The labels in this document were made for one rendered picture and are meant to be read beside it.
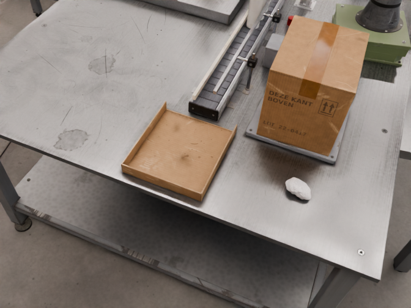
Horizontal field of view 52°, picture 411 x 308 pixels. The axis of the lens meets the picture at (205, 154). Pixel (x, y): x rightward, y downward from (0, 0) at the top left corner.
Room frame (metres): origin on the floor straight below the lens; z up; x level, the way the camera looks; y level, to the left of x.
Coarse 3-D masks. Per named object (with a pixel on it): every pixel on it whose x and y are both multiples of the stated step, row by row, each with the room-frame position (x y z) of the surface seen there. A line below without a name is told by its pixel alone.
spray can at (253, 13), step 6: (252, 0) 1.49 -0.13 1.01; (258, 0) 1.48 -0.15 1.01; (252, 6) 1.49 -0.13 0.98; (258, 6) 1.48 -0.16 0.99; (252, 12) 1.48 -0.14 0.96; (258, 12) 1.48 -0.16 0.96; (252, 18) 1.48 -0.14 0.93; (246, 24) 1.50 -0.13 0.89; (252, 24) 1.48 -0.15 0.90; (258, 24) 1.49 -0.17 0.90
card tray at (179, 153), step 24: (168, 120) 0.99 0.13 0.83; (192, 120) 1.00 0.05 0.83; (144, 144) 0.88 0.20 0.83; (168, 144) 0.88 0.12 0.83; (192, 144) 0.89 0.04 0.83; (216, 144) 0.90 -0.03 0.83; (144, 168) 0.78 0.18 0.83; (168, 168) 0.79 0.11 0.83; (192, 168) 0.80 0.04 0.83; (216, 168) 0.79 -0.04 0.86; (192, 192) 0.69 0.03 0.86
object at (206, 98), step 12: (276, 0) 1.72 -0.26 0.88; (264, 24) 1.53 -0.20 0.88; (240, 36) 1.43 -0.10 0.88; (252, 36) 1.44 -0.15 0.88; (228, 48) 1.35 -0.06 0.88; (228, 60) 1.27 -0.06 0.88; (240, 60) 1.28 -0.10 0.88; (216, 72) 1.20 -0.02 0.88; (216, 84) 1.14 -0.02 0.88; (228, 84) 1.14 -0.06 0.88; (204, 96) 1.07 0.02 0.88; (216, 96) 1.08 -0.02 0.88; (216, 108) 1.04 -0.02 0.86
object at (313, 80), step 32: (288, 32) 1.12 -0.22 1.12; (320, 32) 1.14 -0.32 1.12; (352, 32) 1.15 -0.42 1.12; (288, 64) 0.97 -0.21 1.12; (320, 64) 0.98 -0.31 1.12; (352, 64) 0.99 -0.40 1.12; (288, 96) 0.92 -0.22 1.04; (320, 96) 0.90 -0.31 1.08; (352, 96) 0.87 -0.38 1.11; (288, 128) 0.91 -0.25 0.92; (320, 128) 0.89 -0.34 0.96
